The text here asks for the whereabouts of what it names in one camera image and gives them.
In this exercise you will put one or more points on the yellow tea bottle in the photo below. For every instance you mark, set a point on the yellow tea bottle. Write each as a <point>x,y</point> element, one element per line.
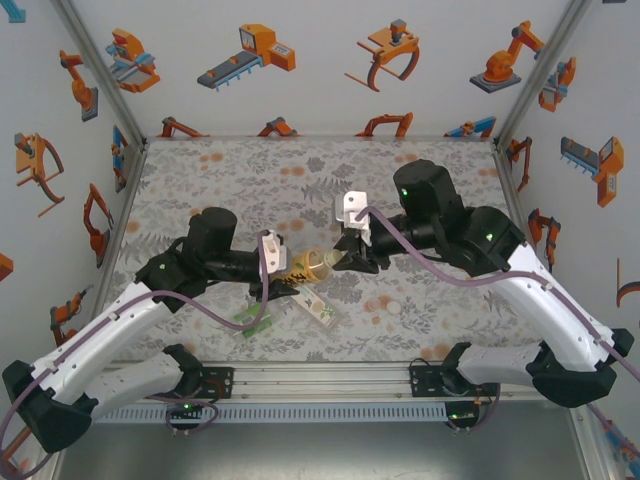
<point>312,265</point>

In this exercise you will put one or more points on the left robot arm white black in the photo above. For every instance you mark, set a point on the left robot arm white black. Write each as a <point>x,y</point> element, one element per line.
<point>100,340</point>

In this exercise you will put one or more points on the aluminium back rail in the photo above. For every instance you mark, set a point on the aluminium back rail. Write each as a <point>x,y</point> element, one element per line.
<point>320,138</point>

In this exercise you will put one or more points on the aluminium corner post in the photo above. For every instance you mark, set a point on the aluminium corner post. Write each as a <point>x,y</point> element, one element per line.
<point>104,75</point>
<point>539,75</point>

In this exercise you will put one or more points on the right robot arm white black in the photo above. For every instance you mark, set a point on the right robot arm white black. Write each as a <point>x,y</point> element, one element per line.
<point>550,310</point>

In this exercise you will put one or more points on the floral patterned table cover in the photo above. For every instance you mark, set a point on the floral patterned table cover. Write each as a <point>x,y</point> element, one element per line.
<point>225,170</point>

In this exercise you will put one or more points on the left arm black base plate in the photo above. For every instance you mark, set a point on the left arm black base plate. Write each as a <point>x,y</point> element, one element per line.
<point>222,382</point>

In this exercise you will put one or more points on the aluminium front frame rail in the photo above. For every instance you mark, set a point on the aluminium front frame rail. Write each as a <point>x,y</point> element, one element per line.
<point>325,382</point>

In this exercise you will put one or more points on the white bottle cap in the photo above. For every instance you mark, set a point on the white bottle cap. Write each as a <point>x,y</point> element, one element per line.
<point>394,307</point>

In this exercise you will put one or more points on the small circuit board green light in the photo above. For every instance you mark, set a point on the small circuit board green light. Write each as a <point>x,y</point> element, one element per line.
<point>457,416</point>
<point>186,407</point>

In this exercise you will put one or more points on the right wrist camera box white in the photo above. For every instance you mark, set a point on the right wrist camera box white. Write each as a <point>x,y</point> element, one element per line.
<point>352,205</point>

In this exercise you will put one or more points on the grey metal panel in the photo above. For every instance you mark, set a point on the grey metal panel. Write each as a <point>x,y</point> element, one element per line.
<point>320,455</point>

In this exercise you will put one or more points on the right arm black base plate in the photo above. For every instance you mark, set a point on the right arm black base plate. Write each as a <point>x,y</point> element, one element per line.
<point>422,382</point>

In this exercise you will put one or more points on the aluminium side rail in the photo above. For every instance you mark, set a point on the aluminium side rail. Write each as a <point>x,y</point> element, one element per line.
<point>505,170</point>
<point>126,200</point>

